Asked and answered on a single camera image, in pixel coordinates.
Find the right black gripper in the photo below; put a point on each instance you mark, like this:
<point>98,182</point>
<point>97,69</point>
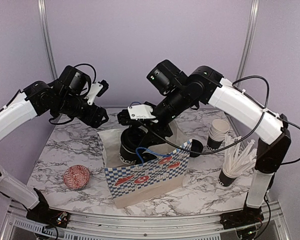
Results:
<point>154,132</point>

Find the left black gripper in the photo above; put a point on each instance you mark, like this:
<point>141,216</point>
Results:
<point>93,118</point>

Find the stack of black lids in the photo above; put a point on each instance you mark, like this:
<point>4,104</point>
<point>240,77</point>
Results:
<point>196,148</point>

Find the blue checkered paper bag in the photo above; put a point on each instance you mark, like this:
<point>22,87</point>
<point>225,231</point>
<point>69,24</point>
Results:
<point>132,181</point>

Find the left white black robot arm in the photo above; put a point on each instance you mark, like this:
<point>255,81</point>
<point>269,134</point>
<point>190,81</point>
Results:
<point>27,104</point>

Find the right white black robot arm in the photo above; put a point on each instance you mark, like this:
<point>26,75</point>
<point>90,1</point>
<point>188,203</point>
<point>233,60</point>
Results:
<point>207,86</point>

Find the stack of black paper cups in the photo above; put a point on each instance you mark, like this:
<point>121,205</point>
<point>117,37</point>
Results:
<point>217,132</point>

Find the red geometric ceramic bowl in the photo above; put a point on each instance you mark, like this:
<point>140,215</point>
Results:
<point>76,177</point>

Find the black cup holding straws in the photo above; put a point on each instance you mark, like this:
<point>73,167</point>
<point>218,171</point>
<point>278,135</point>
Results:
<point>225,179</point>

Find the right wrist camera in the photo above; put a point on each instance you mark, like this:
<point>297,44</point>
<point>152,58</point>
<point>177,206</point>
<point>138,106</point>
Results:
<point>134,113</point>

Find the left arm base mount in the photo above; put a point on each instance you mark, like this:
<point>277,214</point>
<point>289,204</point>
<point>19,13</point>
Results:
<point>42,213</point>

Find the aluminium front frame rail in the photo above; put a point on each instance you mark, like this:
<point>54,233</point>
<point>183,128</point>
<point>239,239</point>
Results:
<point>86,226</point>

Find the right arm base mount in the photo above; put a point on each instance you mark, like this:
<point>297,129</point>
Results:
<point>243,217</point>

